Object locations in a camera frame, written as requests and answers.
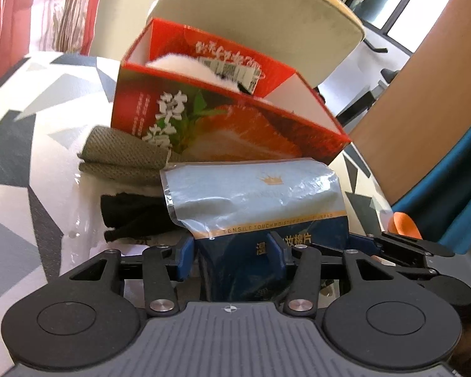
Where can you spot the teal cloth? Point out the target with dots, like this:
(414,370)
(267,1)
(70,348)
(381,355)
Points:
(455,188)

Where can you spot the white cotton wad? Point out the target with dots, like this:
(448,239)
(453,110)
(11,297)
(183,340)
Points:
(172,63)

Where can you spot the black cloth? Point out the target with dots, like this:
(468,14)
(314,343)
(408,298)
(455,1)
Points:
(133,212)

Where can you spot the brown wooden board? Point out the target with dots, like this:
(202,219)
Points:
(435,86)

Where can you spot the black framed window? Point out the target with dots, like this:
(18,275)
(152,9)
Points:
(380,15)

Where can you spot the pink printed backdrop cloth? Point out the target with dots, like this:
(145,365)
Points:
(23,8)

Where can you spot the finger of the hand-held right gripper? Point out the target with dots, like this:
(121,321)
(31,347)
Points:
(416,241)
(363,245)

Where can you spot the grey knitted towel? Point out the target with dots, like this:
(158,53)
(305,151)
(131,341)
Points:
(117,149)

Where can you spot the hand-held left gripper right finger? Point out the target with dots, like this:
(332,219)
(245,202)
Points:
(278,249)

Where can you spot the beige chair with yellow trim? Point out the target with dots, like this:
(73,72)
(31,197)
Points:
(259,8)

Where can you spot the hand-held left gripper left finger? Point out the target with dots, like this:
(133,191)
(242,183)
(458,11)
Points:
(187,255)

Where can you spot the blue cotton pad packet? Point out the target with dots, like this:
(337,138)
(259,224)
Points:
(259,196)

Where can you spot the red printed cardboard box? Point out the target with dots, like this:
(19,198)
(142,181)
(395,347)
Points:
(227,133)

